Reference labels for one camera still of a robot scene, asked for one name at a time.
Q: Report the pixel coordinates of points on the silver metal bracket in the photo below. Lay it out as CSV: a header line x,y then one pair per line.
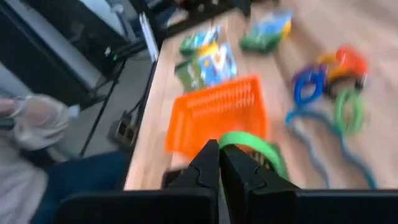
x,y
149,37

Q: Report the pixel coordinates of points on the large blue rubber band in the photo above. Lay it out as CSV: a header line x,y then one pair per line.
x,y
314,115

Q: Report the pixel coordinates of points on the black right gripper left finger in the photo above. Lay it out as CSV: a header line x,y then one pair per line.
x,y
205,168

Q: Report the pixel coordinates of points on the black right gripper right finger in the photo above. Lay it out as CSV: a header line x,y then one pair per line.
x,y
239,174

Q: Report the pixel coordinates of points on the black computer cabinet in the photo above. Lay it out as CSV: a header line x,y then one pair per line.
x,y
46,62

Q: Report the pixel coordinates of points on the person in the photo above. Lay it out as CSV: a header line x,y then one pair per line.
x,y
84,174

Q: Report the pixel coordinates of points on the green rubber band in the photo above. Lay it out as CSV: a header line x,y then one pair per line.
x,y
245,137

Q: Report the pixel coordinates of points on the orange plastic basket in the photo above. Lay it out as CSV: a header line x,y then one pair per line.
x,y
217,118

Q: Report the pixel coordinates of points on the green blue printed cardboard box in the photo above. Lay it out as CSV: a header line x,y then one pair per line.
x,y
199,39
214,67
264,34

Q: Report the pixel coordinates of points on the black power strip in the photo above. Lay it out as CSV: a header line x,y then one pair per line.
x,y
124,130

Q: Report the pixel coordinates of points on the person's hand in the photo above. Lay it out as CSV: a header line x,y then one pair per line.
x,y
40,121

